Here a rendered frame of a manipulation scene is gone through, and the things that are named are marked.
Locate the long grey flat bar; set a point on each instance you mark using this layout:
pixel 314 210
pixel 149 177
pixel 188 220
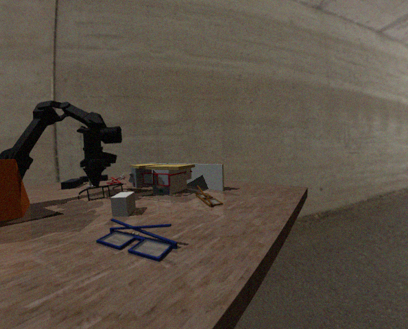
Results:
pixel 210 176

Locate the dark blue glasses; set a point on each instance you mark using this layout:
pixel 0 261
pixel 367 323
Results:
pixel 147 248

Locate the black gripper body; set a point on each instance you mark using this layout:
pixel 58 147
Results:
pixel 92 157

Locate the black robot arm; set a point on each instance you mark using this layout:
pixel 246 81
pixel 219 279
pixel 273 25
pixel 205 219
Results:
pixel 44 115

